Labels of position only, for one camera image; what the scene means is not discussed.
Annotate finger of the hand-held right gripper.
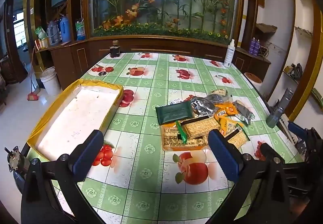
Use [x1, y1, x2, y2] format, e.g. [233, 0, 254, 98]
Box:
[288, 121, 316, 144]

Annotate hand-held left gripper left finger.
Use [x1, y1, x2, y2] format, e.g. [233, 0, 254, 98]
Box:
[21, 129, 104, 224]

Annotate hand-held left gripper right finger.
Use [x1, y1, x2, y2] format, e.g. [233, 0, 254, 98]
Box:
[208, 129, 291, 224]

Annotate cracker packet with black stripe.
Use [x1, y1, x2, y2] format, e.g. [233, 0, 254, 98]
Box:
[222, 127, 251, 149]

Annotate orange snack packet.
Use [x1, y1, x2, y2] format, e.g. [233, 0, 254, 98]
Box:
[218, 116, 246, 137]
[214, 102, 239, 120]

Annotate clear cracker packet green end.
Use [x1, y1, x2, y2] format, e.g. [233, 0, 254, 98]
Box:
[176, 115, 220, 144]

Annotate yellow cardboard tray box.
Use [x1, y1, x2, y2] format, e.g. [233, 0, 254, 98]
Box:
[27, 78, 124, 161]

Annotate silver foil snack packet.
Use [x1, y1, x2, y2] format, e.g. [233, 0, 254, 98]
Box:
[233, 100, 255, 126]
[190, 97, 220, 120]

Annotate large orange cracker packet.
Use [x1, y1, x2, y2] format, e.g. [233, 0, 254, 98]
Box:
[161, 123, 209, 152]

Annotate clear packet with beige label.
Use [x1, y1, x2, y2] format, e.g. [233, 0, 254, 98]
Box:
[209, 89, 229, 103]

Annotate dark green snack packet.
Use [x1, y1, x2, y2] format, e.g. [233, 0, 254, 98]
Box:
[155, 100, 195, 127]

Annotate silver flashlight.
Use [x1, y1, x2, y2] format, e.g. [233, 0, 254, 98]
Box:
[266, 88, 294, 129]

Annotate dark metal tools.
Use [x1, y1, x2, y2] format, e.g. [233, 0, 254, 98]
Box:
[284, 63, 303, 81]

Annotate brown bowl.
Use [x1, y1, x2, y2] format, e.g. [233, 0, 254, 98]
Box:
[244, 72, 263, 83]

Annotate small electric motor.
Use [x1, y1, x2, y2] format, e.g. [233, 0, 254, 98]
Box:
[4, 147, 28, 174]

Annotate red broom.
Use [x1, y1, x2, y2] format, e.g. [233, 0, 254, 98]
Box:
[26, 48, 41, 101]

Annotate white plastic bucket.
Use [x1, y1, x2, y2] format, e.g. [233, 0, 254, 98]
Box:
[40, 67, 62, 96]

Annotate fruit print tablecloth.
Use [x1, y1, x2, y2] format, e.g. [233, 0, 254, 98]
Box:
[25, 52, 306, 224]

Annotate wooden cabinet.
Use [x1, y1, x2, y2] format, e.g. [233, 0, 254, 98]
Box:
[35, 35, 272, 90]

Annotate white spray bottle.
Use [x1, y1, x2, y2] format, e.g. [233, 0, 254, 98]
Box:
[223, 39, 236, 68]

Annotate dark glass bottle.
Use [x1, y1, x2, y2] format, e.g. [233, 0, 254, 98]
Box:
[110, 41, 121, 58]

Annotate grey thermos flask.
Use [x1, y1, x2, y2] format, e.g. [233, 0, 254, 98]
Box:
[47, 20, 60, 44]

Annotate blue thermos flask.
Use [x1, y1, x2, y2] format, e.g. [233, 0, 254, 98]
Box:
[59, 16, 71, 42]

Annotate green white bag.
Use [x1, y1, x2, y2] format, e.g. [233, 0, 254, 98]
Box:
[35, 27, 47, 40]

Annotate barred window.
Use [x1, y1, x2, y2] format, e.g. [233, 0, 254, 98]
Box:
[13, 12, 27, 47]

